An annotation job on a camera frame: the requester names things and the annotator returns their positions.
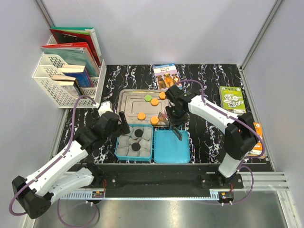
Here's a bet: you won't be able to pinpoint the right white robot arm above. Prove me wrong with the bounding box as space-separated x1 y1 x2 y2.
165 85 258 188

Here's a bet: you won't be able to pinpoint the blue cookie tin box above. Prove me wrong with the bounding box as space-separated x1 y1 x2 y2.
114 123 154 162

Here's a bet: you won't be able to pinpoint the orange cookie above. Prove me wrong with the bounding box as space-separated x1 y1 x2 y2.
151 98 159 106
150 116 159 125
137 113 146 120
159 92 166 100

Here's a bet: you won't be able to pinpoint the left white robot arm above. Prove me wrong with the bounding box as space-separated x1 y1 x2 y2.
12 101 130 219

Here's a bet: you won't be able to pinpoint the black cookie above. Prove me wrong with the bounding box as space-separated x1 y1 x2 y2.
131 142 141 152
134 129 143 138

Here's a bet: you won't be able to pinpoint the black cookie bottom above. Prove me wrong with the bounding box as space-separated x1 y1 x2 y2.
131 142 141 152

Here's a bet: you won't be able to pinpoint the blue paperback books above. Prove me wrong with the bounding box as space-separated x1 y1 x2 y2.
58 64 94 88

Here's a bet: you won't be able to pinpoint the blue tin lid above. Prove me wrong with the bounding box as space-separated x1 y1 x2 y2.
153 130 190 164

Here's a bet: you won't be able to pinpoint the green and red folders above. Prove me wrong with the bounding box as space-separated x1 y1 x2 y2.
50 27 102 67

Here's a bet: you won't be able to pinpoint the dog picture book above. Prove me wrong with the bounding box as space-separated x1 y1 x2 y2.
153 64 182 90

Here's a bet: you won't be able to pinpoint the steel baking tray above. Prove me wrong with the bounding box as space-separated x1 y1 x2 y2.
117 89 169 124

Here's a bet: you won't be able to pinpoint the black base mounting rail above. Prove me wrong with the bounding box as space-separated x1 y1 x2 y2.
97 163 244 190

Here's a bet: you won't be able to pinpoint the orange cookie bottom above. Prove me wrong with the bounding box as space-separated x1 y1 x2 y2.
150 116 159 125

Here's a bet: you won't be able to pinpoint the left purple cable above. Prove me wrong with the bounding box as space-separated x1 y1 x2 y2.
9 95 100 226

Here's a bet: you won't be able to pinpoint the green booklet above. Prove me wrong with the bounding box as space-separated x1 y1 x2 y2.
219 86 246 114

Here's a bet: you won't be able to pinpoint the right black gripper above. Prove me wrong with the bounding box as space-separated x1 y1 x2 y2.
165 104 187 130

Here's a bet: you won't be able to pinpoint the white file organizer rack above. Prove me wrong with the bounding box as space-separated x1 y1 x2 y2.
32 38 107 108

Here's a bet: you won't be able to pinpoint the green cookie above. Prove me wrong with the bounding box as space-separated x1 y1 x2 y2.
144 95 152 102

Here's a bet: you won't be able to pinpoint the teal and red folders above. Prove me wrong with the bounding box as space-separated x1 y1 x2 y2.
40 44 100 77

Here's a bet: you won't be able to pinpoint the orange booklet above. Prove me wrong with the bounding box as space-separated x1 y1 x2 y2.
247 121 266 158

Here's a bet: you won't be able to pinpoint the dark paperback books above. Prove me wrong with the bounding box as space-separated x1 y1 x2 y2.
51 75 84 98

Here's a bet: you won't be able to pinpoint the white paper cupcake liners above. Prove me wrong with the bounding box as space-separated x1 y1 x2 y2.
118 125 153 158

